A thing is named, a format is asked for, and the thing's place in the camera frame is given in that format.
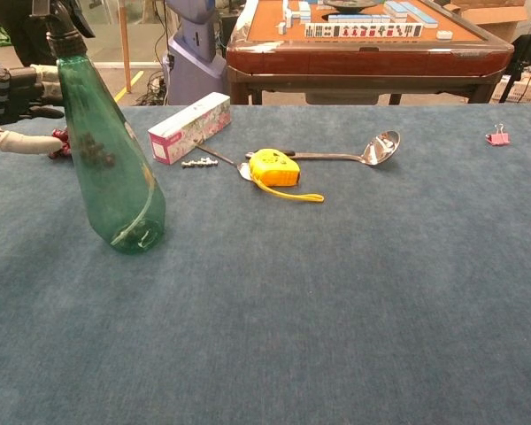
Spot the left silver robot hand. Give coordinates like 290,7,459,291
0,63,72,156

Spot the green plastic spray bottle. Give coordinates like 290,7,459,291
29,0,167,257

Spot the dark red grape bunch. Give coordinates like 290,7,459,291
48,127,117,169

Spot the person's black trouser leg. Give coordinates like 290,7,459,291
0,0,57,67

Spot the wooden pole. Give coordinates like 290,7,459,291
117,0,133,94

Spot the white pink floral box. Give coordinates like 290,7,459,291
147,91,232,166

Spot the small steel spoon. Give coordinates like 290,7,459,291
196,144,254,182

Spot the yellow tape measure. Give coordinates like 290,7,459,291
248,148,326,205

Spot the brown mahjong table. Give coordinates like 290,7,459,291
225,0,516,106

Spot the black round dish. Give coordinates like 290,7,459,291
322,0,380,11

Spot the steel soup ladle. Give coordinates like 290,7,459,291
245,129,402,166

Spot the row of mahjong tiles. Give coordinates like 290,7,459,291
304,22,425,39

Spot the blue table cloth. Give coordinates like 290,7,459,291
0,104,531,425

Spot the pink binder clip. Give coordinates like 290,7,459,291
485,123,512,147

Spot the white plastic basket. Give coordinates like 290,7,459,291
490,70,531,104

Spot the tangled black cable bundle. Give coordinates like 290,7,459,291
135,70,167,106

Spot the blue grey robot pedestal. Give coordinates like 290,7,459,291
161,0,229,106

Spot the blue backed mahjong tile wall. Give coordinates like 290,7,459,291
383,0,439,29

